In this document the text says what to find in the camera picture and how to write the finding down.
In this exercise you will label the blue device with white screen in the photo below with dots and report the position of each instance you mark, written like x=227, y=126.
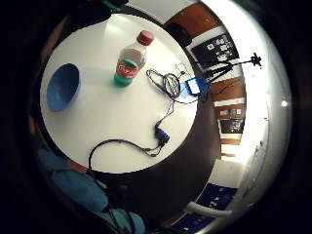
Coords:
x=194, y=86

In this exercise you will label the clear plastic bottle red cap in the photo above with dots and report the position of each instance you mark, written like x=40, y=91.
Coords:
x=130, y=61

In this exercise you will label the dark framed picture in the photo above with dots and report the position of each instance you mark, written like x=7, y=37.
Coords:
x=231, y=125

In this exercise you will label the black tripod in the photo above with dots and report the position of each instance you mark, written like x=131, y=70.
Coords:
x=227, y=67

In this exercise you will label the black chair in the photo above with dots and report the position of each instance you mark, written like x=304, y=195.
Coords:
x=178, y=32

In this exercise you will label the black marker board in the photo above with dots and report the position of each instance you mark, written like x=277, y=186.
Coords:
x=215, y=49

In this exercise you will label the blue bowl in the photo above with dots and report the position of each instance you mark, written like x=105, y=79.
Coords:
x=62, y=87

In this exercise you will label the the person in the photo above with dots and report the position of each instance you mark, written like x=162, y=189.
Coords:
x=87, y=191

